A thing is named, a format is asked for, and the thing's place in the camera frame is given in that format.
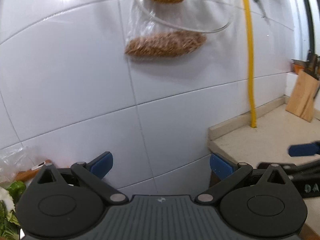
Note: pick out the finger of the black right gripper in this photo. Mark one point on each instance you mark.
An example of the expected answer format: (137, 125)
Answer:
(295, 172)
(309, 149)

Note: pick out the hanging bag of grain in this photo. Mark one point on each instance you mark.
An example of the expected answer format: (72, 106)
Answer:
(172, 28)

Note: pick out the black handled knife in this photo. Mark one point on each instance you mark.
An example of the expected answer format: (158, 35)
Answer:
(312, 64)

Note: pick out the white foam fruit net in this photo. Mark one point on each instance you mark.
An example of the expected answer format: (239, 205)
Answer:
(7, 199)

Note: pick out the wooden knife block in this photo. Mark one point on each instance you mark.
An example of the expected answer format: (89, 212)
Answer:
(301, 100)

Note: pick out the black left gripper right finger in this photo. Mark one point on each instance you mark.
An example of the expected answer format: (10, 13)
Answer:
(255, 202)

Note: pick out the clear plastic bag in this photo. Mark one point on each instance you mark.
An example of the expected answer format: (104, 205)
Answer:
(20, 164)

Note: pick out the yellow vertical pipe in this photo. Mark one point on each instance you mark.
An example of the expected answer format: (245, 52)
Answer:
(250, 50)

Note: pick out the dark green leafy vegetable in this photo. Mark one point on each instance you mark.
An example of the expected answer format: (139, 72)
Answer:
(10, 227)

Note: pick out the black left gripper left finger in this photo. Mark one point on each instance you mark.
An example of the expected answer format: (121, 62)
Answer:
(68, 202)

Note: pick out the orange bowl with metal bowl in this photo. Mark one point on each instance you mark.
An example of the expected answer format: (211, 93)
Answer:
(298, 65)

